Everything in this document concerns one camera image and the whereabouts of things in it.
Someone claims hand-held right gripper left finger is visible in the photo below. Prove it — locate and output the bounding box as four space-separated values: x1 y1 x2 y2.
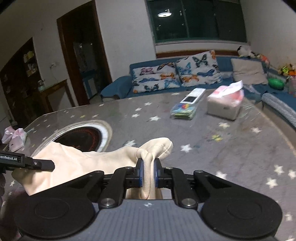
46 158 144 209

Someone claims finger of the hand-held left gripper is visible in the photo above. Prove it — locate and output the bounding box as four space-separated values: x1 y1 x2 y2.
23 156 55 172

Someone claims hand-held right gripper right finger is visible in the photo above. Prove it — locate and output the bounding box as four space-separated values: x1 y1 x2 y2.
154 158 255 209

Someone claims cream garment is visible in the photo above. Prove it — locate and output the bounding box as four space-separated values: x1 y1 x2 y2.
11 137 174 200

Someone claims pink plastic bag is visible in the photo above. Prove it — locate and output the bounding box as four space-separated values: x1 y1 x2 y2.
2 126 27 149

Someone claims round built-in cooktop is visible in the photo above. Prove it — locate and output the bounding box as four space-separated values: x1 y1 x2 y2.
30 120 113 158

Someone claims clear plastic box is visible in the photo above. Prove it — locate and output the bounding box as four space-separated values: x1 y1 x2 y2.
170 102 199 121

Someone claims dark wooden shelf cabinet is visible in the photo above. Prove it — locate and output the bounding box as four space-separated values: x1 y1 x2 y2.
0 37 47 130

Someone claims grey star-print tablecloth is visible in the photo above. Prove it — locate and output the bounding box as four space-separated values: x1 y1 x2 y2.
0 89 296 241

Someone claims wooden desk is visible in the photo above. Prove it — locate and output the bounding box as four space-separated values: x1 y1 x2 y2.
35 79 75 114

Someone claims white remote control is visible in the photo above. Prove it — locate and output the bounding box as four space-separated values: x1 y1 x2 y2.
180 88 206 105

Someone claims blue sofa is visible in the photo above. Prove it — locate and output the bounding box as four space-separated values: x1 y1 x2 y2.
100 56 296 129

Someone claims pink white tissue pack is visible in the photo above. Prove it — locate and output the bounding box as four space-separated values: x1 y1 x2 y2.
206 80 245 120

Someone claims blue cabinet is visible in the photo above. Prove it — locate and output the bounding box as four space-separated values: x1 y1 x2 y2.
82 70 97 96

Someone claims butterfly print cushion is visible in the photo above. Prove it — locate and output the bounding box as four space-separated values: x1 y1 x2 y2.
175 50 223 88
132 62 181 93

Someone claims grey cushion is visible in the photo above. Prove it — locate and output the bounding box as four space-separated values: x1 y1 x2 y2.
231 57 269 85

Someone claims green bowl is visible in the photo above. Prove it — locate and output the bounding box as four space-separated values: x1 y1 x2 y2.
268 77 285 90

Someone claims black white plush toy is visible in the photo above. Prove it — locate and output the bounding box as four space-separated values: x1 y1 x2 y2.
237 46 257 58

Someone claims orange plush toy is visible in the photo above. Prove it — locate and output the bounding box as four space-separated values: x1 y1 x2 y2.
255 53 270 67

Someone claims green framed window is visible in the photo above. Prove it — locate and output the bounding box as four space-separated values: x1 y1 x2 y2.
146 0 250 44

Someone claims clear storage box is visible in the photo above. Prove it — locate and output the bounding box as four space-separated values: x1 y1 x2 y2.
287 76 296 95

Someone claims pile of small plush toys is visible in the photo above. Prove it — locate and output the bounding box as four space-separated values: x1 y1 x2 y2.
279 64 296 77

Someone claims wooden doorway frame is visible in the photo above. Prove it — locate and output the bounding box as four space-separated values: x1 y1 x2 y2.
57 0 113 106

